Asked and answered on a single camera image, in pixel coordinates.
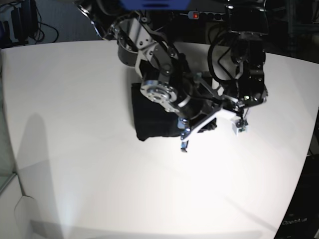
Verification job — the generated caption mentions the black power strip red switch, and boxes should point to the black power strip red switch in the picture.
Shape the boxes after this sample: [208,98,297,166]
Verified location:
[186,11,227,22]

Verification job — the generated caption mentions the black OpenArm labelled case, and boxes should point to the black OpenArm labelled case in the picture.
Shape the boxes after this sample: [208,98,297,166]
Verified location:
[275,155,319,239]

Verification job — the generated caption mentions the dark navy long-sleeve T-shirt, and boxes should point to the dark navy long-sleeve T-shirt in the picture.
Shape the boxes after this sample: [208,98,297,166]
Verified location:
[131,80,190,141]

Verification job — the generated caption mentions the blue plastic bin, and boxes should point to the blue plastic bin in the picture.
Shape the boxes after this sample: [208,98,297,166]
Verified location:
[121,0,190,10]

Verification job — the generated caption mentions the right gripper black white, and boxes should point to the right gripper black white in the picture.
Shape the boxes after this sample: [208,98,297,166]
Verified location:
[178,73,237,152]

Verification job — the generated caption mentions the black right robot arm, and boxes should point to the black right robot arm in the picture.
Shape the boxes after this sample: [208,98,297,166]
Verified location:
[75,0,237,151]

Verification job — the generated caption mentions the black power adapter box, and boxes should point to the black power adapter box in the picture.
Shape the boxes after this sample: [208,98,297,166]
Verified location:
[11,0,38,41]

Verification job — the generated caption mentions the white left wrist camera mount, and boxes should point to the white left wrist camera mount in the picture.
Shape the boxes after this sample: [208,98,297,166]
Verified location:
[232,119,249,136]

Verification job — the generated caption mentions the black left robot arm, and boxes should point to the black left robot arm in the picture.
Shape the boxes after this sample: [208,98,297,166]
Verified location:
[207,0,268,109]

